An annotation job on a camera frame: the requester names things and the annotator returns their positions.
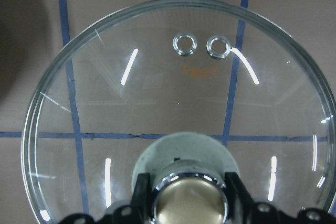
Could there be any brown paper table mat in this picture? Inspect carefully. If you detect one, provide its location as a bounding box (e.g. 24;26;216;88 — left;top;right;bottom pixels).
1;0;335;223

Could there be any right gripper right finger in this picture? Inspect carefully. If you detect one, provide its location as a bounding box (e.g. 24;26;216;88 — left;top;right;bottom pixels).
224;172;254;223

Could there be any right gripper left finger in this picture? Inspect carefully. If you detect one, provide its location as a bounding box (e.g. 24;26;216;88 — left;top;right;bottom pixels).
130;173;154;223

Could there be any glass pot lid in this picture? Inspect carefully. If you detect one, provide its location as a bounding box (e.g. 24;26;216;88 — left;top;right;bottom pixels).
21;0;335;223

